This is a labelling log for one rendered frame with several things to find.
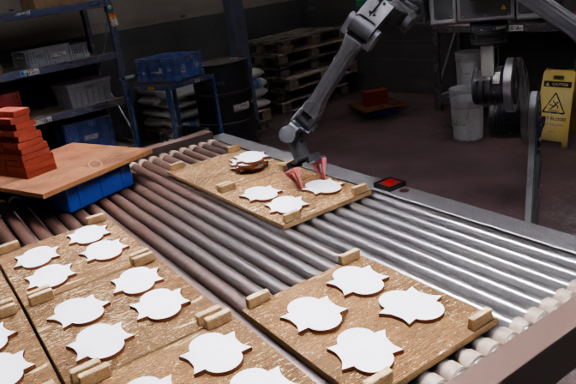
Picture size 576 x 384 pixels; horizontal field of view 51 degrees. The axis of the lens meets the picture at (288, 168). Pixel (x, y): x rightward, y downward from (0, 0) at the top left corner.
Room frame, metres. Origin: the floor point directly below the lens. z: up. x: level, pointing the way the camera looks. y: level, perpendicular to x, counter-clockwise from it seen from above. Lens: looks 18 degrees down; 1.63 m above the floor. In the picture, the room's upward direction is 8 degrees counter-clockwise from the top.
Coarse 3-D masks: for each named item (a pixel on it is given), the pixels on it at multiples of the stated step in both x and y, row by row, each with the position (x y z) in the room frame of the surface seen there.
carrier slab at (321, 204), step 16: (272, 176) 2.06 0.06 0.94; (304, 176) 2.01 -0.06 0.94; (240, 192) 1.93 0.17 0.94; (288, 192) 1.87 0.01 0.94; (304, 192) 1.85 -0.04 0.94; (368, 192) 1.78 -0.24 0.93; (240, 208) 1.81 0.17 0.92; (256, 208) 1.76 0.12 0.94; (304, 208) 1.71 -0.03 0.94; (320, 208) 1.69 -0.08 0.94; (272, 224) 1.65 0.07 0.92; (288, 224) 1.61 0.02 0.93
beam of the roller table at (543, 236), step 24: (240, 144) 2.63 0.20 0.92; (312, 168) 2.15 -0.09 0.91; (336, 168) 2.11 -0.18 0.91; (384, 192) 1.81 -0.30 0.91; (408, 192) 1.78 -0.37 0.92; (456, 216) 1.56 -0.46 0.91; (480, 216) 1.53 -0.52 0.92; (504, 216) 1.51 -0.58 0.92; (528, 240) 1.36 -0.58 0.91; (552, 240) 1.34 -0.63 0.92
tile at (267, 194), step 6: (270, 186) 1.92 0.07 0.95; (246, 192) 1.90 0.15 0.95; (252, 192) 1.89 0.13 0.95; (258, 192) 1.88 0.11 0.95; (264, 192) 1.87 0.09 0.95; (270, 192) 1.86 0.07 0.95; (276, 192) 1.86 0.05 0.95; (282, 192) 1.87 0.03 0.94; (240, 198) 1.87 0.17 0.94; (246, 198) 1.85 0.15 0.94; (252, 198) 1.83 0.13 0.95; (258, 198) 1.82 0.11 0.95; (264, 198) 1.82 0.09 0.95; (270, 198) 1.81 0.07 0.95
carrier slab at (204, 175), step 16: (208, 160) 2.37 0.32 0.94; (224, 160) 2.34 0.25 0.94; (272, 160) 2.25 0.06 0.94; (176, 176) 2.22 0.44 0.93; (192, 176) 2.19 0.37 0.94; (208, 176) 2.16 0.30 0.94; (224, 176) 2.14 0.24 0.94; (240, 176) 2.11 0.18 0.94; (256, 176) 2.09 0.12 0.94; (208, 192) 2.00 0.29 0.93
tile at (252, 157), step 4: (248, 152) 2.23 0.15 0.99; (252, 152) 2.23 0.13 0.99; (256, 152) 2.22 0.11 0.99; (260, 152) 2.21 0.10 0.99; (264, 152) 2.21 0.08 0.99; (236, 156) 2.20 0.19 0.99; (240, 156) 2.19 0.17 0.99; (244, 156) 2.18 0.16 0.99; (248, 156) 2.17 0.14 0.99; (252, 156) 2.17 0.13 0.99; (256, 156) 2.16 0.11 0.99; (260, 156) 2.15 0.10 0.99; (264, 156) 2.15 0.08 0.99; (268, 156) 2.15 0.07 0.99; (240, 160) 2.13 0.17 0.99; (244, 160) 2.12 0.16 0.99; (248, 160) 2.12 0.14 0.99; (252, 160) 2.11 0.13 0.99; (256, 160) 2.10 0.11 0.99; (260, 160) 2.11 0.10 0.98; (244, 164) 2.11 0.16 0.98; (248, 164) 2.10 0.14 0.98; (252, 164) 2.10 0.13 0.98
